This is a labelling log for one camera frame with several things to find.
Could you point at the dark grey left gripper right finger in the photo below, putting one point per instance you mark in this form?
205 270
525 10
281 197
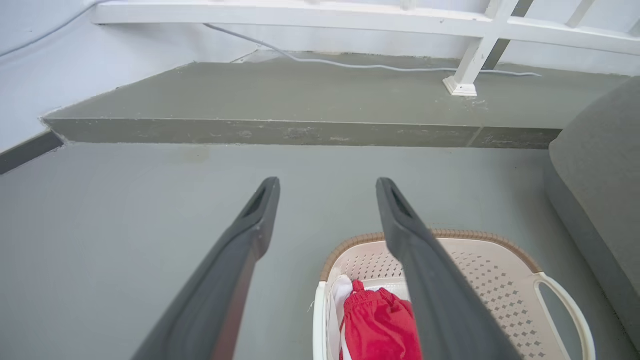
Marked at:
440 300

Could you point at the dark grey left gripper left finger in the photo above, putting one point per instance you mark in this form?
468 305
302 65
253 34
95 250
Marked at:
220 295

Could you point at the cream perforated laundry basket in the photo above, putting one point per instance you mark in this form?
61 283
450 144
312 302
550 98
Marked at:
500 295

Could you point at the red garment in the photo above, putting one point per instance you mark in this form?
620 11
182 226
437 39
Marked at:
380 325

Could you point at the white garment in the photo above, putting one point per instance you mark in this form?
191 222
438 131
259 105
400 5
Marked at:
337 305

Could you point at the grey fabric sofa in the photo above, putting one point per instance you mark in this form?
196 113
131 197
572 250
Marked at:
595 200

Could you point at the white metal railing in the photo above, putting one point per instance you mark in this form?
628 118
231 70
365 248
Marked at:
400 22

